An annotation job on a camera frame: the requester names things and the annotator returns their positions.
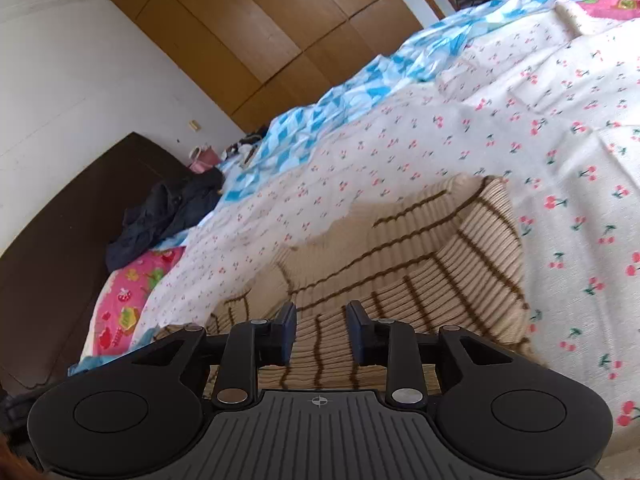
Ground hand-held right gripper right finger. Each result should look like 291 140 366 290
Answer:
346 300 516 407

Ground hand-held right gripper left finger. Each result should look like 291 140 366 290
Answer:
131 301 298 407

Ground beige brown-striped knit sweater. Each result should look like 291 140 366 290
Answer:
150 174 543 395

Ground pink cartoon-print bed sheet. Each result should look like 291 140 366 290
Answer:
92 0 640 357

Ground dark blue jacket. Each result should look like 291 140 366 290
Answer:
105 166 226 273

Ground black white cloth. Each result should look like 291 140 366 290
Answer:
225 132 263 161

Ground pink bag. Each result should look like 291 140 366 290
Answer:
188 144 221 173

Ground white cherry-print bed sheet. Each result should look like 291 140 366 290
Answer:
132 7 640 431

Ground dark brown headboard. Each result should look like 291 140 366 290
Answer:
0 132 201 397

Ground blue white checkered quilt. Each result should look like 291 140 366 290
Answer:
215 0 623 206

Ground wooden wardrobe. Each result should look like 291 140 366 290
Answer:
107 0 446 133

